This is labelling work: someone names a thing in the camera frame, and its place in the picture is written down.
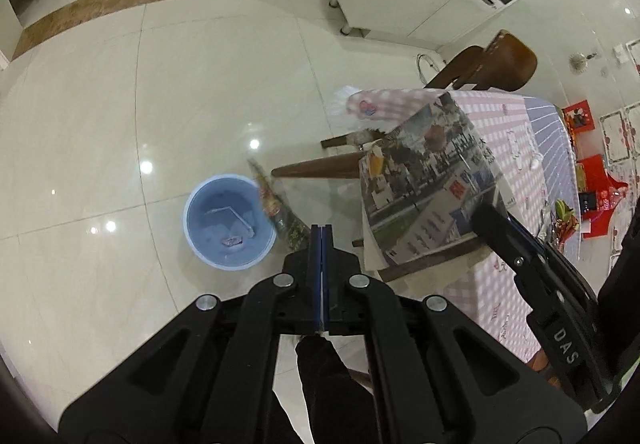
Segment trash inside bin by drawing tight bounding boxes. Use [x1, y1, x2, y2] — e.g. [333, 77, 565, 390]
[221, 236, 244, 248]

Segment colourful snack wrapper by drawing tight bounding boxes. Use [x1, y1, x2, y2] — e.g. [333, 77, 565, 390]
[247, 159, 310, 251]

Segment brown wooden chair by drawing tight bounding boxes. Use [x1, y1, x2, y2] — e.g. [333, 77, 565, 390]
[271, 31, 538, 179]

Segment red decorations pile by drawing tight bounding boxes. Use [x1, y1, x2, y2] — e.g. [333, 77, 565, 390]
[561, 100, 639, 256]

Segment red gold candy wrapper pile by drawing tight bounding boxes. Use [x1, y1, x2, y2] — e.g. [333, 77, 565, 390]
[552, 199, 580, 252]

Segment blue plastic trash bin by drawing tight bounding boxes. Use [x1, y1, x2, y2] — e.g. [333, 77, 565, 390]
[182, 174, 277, 271]

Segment printed newspaper sheet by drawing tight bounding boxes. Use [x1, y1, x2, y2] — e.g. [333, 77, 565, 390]
[360, 109, 516, 268]

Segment person black trouser legs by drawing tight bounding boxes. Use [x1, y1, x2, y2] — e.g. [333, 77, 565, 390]
[295, 334, 378, 443]

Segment pink checkered tablecloth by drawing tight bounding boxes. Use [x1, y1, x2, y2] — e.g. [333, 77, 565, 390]
[326, 84, 582, 365]

